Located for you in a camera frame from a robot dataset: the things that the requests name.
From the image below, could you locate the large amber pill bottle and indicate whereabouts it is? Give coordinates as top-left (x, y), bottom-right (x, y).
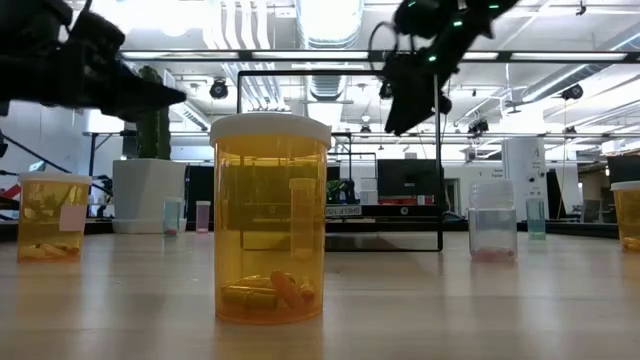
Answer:
top-left (209, 112), bottom-right (333, 325)

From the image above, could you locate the green cactus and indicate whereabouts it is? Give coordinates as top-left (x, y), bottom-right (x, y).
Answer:
top-left (135, 64), bottom-right (172, 161)

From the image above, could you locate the small pink vial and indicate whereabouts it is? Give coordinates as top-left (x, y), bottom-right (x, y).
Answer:
top-left (195, 200), bottom-right (212, 234)

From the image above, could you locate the black overhead rig bar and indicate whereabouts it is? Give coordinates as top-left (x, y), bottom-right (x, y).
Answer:
top-left (119, 48), bottom-right (640, 63)

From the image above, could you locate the dark background monitor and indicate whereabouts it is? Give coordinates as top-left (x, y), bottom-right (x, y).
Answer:
top-left (606, 154), bottom-right (640, 185)
top-left (377, 158), bottom-right (441, 199)

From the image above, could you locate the black table frame rail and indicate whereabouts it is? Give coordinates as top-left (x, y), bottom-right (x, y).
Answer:
top-left (0, 219), bottom-right (621, 242)

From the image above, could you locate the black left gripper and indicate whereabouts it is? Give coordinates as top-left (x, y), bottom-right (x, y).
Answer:
top-left (54, 9), bottom-right (188, 123)

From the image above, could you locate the white pillar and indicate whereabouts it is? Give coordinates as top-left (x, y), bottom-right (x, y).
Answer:
top-left (501, 137), bottom-right (550, 223)

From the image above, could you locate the clear pill bottle white cap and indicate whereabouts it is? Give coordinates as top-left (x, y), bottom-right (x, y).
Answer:
top-left (467, 178), bottom-right (519, 263)

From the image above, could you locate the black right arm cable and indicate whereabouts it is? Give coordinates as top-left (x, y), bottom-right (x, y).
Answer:
top-left (368, 20), bottom-right (401, 76)

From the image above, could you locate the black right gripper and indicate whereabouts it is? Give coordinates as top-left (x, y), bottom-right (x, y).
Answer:
top-left (382, 19), bottom-right (481, 137)

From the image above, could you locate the black wire frame shelf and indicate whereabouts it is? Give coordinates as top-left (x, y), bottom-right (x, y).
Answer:
top-left (236, 69), bottom-right (445, 253)

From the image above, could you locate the small teal vial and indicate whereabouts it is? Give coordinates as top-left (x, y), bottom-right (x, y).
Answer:
top-left (525, 197), bottom-right (547, 241)
top-left (163, 196), bottom-right (184, 237)

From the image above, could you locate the white plant pot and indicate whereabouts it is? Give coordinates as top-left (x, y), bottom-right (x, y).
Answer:
top-left (111, 158), bottom-right (188, 235)

